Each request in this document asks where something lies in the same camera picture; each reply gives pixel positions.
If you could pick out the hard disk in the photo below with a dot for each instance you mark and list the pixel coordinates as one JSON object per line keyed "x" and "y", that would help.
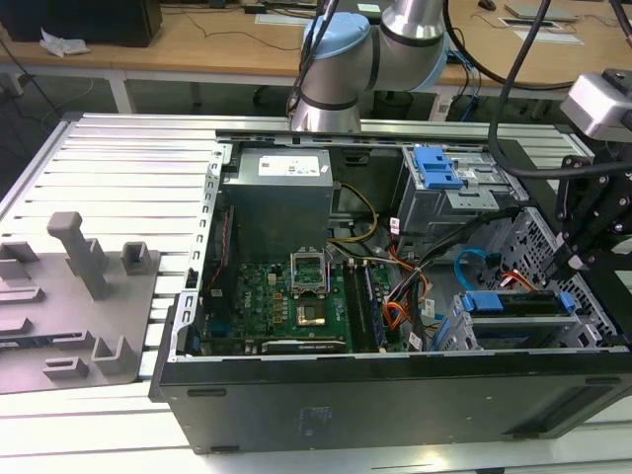
{"x": 481, "y": 301}

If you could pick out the wooden desk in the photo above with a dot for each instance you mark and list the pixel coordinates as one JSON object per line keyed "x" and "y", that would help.
{"x": 197, "y": 54}

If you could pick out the black power adapter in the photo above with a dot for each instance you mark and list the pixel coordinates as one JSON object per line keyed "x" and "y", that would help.
{"x": 255, "y": 9}

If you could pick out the grey square chip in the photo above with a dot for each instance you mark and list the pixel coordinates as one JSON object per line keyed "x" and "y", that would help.
{"x": 312, "y": 316}

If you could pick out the white crumpled paper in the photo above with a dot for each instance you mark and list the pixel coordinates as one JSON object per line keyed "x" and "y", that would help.
{"x": 64, "y": 44}

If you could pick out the silver optical drive cage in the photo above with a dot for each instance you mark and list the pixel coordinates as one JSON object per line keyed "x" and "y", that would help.
{"x": 429, "y": 212}

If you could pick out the black box on desk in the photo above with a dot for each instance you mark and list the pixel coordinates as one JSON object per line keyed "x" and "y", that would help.
{"x": 84, "y": 20}

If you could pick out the black PC case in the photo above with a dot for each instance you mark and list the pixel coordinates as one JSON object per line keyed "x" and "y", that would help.
{"x": 345, "y": 405}

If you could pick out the grey power supply box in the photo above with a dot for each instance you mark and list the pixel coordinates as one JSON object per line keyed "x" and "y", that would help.
{"x": 276, "y": 212}

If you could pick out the black RAM slot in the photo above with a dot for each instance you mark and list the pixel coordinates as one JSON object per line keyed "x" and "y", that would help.
{"x": 377, "y": 311}
{"x": 354, "y": 306}

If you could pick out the grey parts rack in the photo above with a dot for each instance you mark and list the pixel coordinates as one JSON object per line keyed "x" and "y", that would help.
{"x": 74, "y": 336}

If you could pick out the silver metal disk bay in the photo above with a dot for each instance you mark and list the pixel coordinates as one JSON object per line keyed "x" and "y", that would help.
{"x": 461, "y": 333}

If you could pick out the black computer mouse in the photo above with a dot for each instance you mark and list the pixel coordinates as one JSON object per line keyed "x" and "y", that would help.
{"x": 486, "y": 4}

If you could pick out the silver CPU socket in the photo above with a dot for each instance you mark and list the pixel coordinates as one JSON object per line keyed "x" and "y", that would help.
{"x": 308, "y": 271}

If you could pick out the black graphics card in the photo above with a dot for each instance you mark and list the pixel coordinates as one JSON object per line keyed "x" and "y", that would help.
{"x": 301, "y": 345}

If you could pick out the blue plastic drive latch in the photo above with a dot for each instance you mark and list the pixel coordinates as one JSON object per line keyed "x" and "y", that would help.
{"x": 437, "y": 170}

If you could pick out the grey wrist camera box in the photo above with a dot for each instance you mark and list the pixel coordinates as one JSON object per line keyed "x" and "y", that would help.
{"x": 592, "y": 106}

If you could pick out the black case fan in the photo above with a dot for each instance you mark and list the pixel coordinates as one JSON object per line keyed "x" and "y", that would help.
{"x": 219, "y": 257}

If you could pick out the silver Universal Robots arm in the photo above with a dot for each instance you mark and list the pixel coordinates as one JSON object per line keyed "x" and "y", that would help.
{"x": 395, "y": 54}

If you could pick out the green motherboard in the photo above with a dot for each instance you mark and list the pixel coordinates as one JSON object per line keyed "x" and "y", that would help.
{"x": 257, "y": 306}

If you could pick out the grey flat laptop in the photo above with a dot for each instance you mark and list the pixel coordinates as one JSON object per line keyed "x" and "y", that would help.
{"x": 540, "y": 10}

